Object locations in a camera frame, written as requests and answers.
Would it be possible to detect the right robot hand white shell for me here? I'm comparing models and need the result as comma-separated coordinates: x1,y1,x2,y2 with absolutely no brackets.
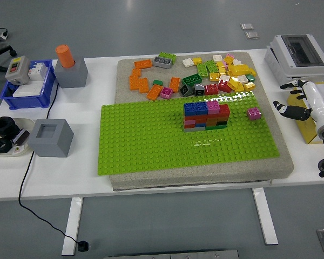
273,79,324,129

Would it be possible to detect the magenta toy brick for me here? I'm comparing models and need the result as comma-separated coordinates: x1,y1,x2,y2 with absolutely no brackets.
246,107,262,121
160,87,174,99
207,100,221,114

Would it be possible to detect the long yellow toy brick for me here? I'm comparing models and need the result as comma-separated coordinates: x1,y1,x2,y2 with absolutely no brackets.
228,64,256,77

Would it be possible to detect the wide red toy brick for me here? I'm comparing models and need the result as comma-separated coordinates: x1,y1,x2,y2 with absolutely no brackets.
207,104,230,119

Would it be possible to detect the flat green toy brick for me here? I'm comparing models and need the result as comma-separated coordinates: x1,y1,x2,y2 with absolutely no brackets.
204,125,228,132

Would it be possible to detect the lime green toy brick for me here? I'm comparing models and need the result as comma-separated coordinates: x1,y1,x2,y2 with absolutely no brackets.
204,59,219,73
196,63,209,78

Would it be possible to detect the blue toy brick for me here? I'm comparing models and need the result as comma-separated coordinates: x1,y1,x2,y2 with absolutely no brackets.
183,103,198,118
195,102,210,117

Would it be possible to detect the black sloped toy brick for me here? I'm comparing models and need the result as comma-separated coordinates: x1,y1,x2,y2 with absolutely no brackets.
193,83,205,97
179,84,194,97

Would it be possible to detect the flat red toy brick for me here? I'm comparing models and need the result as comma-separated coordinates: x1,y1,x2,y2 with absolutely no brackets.
183,115,208,122

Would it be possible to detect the long green toy brick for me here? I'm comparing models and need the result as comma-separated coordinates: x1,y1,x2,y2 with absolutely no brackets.
158,52,177,63
181,73,201,86

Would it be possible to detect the green studded baseplate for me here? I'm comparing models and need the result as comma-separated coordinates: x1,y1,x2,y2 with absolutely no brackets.
96,91,281,176

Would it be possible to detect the yellow box with white top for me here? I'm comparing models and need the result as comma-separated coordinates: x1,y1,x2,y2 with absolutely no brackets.
286,80,324,145

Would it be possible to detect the white table leg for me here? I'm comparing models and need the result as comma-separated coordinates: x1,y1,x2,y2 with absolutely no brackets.
252,188,279,246
61,197,84,256

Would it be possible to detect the grey foam mat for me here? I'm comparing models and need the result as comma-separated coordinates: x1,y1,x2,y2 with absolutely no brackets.
109,51,295,191

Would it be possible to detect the grey cube holder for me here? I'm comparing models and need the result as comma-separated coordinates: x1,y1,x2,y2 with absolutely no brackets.
55,57,89,88
28,118,75,158

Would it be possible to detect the orange cylinder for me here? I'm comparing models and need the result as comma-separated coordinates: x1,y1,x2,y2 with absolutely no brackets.
55,44,76,70

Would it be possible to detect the white circuit breaker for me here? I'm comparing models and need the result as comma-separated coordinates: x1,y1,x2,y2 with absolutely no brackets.
29,62,48,81

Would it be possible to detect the blue plastic bin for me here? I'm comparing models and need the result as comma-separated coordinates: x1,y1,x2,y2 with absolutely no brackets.
0,59,57,110

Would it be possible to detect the white dish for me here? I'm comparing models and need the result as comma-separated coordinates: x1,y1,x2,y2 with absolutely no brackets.
0,118,36,157

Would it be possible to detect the small brown metal component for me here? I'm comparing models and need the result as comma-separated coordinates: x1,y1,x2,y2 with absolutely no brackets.
11,128,30,146

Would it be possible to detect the large black nut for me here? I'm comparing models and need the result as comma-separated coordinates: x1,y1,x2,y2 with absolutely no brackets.
0,117,17,140

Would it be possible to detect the black office chair base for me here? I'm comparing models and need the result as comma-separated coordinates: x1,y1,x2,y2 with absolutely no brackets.
0,8,17,72

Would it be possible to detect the plain white enclosure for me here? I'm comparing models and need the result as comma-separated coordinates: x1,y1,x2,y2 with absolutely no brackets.
264,46,324,88

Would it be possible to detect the long metal base plate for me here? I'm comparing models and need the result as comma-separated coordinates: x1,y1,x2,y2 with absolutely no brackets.
104,249,240,259

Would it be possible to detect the white wall switch plate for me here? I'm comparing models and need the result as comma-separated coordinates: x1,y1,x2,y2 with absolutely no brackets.
12,83,43,97

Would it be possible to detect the grey push-button switch box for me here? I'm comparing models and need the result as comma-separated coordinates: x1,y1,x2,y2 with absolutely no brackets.
5,56,31,84

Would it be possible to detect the black power cord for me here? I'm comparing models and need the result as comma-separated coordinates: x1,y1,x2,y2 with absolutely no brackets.
18,82,80,245

